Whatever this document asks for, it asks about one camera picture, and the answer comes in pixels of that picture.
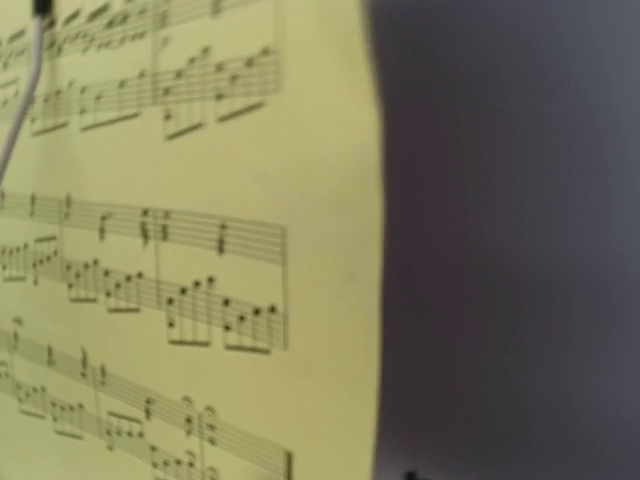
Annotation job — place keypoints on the yellowed sheet music page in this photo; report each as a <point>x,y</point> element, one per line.
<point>191,241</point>

